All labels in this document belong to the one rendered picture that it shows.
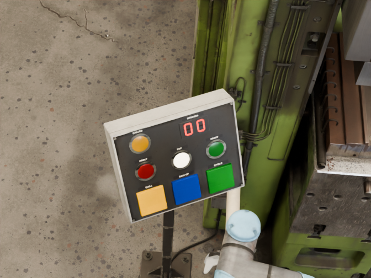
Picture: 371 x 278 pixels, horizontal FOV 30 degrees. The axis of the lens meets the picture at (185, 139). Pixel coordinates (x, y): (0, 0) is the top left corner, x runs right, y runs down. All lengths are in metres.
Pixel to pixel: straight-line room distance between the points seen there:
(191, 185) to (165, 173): 0.08
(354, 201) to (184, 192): 0.62
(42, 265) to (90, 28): 1.25
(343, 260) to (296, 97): 0.91
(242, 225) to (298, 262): 1.24
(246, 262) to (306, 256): 1.26
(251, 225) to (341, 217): 0.84
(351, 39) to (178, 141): 0.51
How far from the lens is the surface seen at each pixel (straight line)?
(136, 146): 1.77
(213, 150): 1.86
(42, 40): 3.52
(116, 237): 2.93
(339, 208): 2.30
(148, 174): 1.82
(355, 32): 1.66
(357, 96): 2.16
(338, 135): 2.08
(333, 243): 2.56
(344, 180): 2.13
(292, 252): 2.65
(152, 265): 2.87
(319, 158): 2.07
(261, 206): 2.73
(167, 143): 1.80
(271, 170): 2.48
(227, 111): 1.82
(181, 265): 2.87
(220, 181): 1.91
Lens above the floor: 2.69
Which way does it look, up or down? 58 degrees down
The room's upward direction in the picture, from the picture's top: 5 degrees clockwise
